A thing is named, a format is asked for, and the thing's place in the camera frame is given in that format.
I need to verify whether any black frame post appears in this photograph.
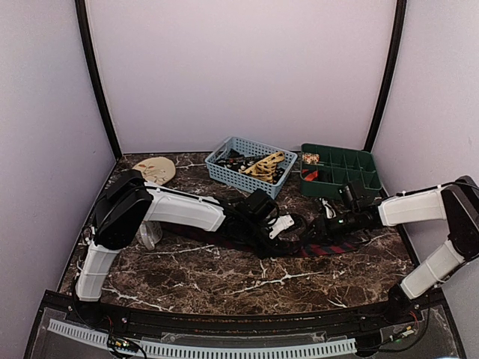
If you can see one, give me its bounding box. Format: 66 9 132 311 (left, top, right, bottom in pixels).
363 0 407 153
74 0 123 161

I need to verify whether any yellow beetle print tie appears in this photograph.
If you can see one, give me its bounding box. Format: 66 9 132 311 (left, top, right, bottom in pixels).
240 151 286 185

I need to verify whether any black right frame post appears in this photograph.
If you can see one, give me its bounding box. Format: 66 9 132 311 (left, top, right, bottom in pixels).
363 0 407 153

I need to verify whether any black white floral tie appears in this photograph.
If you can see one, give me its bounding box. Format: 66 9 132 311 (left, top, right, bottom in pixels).
216 150 268 174

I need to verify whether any rolled cream tropical print tie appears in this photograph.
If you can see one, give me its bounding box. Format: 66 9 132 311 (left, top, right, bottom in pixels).
302 153 320 165

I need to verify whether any rolled orange navy striped tie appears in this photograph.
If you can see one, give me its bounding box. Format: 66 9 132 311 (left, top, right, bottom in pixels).
301 169 319 182

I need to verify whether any cream floral mug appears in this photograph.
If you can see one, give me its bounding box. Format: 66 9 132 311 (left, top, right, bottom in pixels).
135 221 162 251

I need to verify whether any light blue plastic basket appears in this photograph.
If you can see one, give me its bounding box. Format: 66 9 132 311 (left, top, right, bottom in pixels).
205 137 298 199

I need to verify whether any green divided organizer tray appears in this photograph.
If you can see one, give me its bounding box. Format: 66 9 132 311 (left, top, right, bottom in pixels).
299 143 382 200

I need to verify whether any black front rail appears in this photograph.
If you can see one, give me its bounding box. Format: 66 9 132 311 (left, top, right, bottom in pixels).
37 289 450 341

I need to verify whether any red navy striped tie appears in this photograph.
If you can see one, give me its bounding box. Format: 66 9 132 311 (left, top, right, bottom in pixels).
160 222 359 259

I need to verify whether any grey slotted cable duct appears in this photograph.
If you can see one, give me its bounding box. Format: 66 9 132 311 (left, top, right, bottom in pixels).
47 319 357 358

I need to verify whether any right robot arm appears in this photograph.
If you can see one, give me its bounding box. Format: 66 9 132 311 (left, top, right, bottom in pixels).
308 176 478 325

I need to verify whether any black left frame post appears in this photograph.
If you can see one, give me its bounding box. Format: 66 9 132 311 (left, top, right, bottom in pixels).
74 0 123 161

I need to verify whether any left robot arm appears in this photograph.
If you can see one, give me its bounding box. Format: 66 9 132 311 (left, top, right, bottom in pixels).
72 170 302 328

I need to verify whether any beige floral plate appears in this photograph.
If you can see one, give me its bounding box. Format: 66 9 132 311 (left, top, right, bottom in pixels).
132 156 176 185

